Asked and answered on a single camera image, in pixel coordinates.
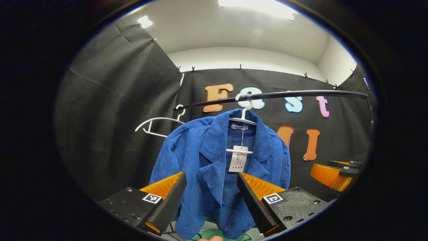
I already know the black backdrop cloth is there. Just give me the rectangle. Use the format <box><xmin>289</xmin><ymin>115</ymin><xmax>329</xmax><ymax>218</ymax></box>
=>
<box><xmin>55</xmin><ymin>13</ymin><xmax>377</xmax><ymax>201</ymax></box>

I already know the white plastic clothes hanger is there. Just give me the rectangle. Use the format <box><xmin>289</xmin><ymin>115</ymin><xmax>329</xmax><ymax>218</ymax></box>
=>
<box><xmin>135</xmin><ymin>104</ymin><xmax>186</xmax><ymax>138</ymax></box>
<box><xmin>226</xmin><ymin>93</ymin><xmax>258</xmax><ymax>155</ymax></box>

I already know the small ceiling light panel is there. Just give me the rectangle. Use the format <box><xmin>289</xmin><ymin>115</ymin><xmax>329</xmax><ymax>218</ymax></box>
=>
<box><xmin>137</xmin><ymin>15</ymin><xmax>154</xmax><ymax>29</ymax></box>

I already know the green mesh laundry hamper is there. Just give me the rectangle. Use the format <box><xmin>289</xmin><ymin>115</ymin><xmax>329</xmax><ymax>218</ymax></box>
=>
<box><xmin>191</xmin><ymin>229</ymin><xmax>253</xmax><ymax>241</ymax></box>

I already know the black metal clothes rail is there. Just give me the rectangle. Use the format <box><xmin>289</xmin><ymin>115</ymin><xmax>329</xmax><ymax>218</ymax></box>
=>
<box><xmin>173</xmin><ymin>90</ymin><xmax>374</xmax><ymax>131</ymax></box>

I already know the white paper hang tag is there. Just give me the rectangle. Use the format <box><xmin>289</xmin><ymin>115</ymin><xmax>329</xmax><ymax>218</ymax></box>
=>
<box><xmin>229</xmin><ymin>146</ymin><xmax>248</xmax><ymax>173</ymax></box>

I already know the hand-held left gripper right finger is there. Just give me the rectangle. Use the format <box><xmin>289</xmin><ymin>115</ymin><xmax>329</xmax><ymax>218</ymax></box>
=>
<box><xmin>236</xmin><ymin>172</ymin><xmax>336</xmax><ymax>237</ymax></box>

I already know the blue corduroy jacket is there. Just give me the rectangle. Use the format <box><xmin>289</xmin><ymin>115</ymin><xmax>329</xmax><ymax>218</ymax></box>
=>
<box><xmin>149</xmin><ymin>108</ymin><xmax>291</xmax><ymax>240</ymax></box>

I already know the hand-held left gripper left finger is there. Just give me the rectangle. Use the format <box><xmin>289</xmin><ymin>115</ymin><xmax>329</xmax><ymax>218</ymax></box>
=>
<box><xmin>97</xmin><ymin>171</ymin><xmax>188</xmax><ymax>236</ymax></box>

